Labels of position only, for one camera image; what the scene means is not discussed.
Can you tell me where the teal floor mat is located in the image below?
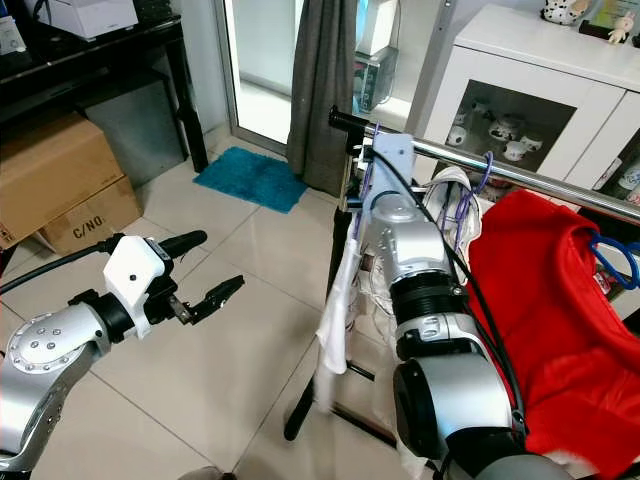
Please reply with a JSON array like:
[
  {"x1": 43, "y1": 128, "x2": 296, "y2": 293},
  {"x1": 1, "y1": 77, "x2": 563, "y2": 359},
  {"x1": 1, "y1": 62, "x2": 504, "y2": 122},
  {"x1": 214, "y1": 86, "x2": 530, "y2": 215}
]
[{"x1": 192, "y1": 146, "x2": 306, "y2": 214}]

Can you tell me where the blue and white box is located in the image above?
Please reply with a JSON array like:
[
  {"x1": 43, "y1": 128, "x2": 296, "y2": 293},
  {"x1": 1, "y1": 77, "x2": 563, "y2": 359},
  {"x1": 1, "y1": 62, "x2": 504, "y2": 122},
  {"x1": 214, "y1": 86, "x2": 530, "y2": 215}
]
[{"x1": 0, "y1": 12, "x2": 28, "y2": 56}]

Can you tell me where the chrome and black clothes rack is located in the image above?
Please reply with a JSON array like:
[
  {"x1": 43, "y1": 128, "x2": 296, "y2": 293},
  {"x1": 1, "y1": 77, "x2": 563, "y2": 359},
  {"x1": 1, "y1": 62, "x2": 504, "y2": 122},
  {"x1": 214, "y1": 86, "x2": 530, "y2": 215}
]
[{"x1": 282, "y1": 106, "x2": 640, "y2": 446}]

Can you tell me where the large brown cardboard box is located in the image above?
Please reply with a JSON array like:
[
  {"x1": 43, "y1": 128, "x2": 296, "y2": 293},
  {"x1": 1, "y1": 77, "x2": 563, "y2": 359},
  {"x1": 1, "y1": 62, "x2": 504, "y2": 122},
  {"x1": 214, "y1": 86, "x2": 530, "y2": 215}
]
[{"x1": 0, "y1": 112, "x2": 116, "y2": 248}]

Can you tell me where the grey curtain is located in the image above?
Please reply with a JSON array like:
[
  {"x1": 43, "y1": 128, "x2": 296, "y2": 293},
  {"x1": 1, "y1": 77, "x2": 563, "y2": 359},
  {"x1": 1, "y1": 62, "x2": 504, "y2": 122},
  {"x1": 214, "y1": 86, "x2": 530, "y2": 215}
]
[{"x1": 285, "y1": 0, "x2": 361, "y2": 198}]

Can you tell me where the black and white cow figurine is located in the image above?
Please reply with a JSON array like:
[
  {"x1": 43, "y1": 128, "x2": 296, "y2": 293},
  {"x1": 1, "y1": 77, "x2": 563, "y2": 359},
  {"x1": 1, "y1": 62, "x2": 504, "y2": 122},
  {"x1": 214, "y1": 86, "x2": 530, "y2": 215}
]
[{"x1": 542, "y1": 0, "x2": 593, "y2": 26}]

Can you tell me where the white and grey standing appliance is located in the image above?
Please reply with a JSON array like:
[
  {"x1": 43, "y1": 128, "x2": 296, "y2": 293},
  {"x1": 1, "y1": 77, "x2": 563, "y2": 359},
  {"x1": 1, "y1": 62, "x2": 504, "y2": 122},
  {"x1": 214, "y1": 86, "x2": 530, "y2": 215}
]
[{"x1": 353, "y1": 0, "x2": 398, "y2": 114}]

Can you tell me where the blue clothes hanger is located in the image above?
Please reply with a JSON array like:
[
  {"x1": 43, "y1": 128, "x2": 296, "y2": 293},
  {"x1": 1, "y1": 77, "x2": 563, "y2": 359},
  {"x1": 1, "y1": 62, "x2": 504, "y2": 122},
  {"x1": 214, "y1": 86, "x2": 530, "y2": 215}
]
[{"x1": 588, "y1": 232, "x2": 640, "y2": 293}]

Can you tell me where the white carton box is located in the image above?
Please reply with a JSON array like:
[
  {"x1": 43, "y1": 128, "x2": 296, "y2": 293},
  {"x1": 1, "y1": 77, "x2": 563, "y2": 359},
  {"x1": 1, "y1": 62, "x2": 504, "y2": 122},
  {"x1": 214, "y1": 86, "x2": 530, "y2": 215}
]
[{"x1": 50, "y1": 0, "x2": 141, "y2": 41}]

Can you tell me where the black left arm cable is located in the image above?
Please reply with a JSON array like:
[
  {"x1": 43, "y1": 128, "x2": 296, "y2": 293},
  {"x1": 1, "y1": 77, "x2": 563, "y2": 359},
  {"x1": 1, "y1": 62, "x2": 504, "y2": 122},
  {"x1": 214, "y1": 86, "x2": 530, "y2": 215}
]
[{"x1": 0, "y1": 240, "x2": 131, "y2": 293}]

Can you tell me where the white crumpled garment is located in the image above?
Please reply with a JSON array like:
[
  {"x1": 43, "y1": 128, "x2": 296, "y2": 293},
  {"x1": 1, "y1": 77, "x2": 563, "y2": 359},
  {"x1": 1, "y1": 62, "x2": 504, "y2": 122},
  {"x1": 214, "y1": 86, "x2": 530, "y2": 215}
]
[{"x1": 310, "y1": 165, "x2": 486, "y2": 480}]

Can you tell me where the black desk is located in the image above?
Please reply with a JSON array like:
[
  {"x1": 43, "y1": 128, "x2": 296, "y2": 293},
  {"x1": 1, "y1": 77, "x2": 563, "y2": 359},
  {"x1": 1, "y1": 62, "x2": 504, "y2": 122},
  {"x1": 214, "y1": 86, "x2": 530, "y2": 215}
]
[{"x1": 0, "y1": 15, "x2": 211, "y2": 173}]

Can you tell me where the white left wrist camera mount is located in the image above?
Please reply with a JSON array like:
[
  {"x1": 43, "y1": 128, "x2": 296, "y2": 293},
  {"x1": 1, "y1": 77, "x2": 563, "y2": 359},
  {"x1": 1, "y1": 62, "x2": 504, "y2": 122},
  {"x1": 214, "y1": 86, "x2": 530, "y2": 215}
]
[{"x1": 108, "y1": 236, "x2": 173, "y2": 338}]

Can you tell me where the small doll figurine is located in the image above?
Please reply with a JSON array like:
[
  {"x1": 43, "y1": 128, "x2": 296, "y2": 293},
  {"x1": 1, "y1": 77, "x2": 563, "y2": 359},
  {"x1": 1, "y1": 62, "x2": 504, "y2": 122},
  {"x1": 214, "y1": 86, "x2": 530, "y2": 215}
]
[{"x1": 605, "y1": 10, "x2": 640, "y2": 46}]

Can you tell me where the white glass-front cabinet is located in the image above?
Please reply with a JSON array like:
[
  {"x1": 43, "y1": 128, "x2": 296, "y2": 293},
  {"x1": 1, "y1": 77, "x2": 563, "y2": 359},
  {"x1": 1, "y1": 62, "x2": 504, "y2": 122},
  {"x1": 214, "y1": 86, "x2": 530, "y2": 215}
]
[{"x1": 420, "y1": 3, "x2": 640, "y2": 196}]

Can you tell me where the pale grey right wrist camera mount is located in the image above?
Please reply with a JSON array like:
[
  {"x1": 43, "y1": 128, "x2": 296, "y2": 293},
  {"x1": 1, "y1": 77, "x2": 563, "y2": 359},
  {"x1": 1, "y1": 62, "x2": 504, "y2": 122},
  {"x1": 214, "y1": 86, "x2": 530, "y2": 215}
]
[{"x1": 363, "y1": 133, "x2": 414, "y2": 196}]

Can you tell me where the white ceramic teapot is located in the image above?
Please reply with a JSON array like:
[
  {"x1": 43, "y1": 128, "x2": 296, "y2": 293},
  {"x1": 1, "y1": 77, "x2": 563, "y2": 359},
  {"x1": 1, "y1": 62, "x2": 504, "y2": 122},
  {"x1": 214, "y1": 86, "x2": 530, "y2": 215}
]
[{"x1": 488, "y1": 112, "x2": 526, "y2": 141}]

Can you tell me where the aluminium framed glass door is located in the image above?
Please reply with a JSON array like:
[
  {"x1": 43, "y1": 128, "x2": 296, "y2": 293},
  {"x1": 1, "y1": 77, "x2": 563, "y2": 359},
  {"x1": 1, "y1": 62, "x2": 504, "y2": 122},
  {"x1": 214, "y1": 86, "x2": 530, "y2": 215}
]
[{"x1": 222, "y1": 0, "x2": 361, "y2": 166}]

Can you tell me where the plain red shirt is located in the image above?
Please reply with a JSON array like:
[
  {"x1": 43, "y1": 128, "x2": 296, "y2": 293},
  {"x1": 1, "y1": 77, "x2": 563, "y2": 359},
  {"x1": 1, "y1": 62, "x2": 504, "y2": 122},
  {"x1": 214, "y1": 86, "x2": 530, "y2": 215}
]
[{"x1": 465, "y1": 188, "x2": 640, "y2": 479}]

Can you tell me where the grey robot left foot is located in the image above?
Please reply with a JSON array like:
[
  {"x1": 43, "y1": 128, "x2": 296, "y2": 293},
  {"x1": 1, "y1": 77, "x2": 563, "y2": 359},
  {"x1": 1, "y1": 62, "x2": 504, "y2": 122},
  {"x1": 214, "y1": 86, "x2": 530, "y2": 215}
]
[{"x1": 175, "y1": 465, "x2": 227, "y2": 480}]

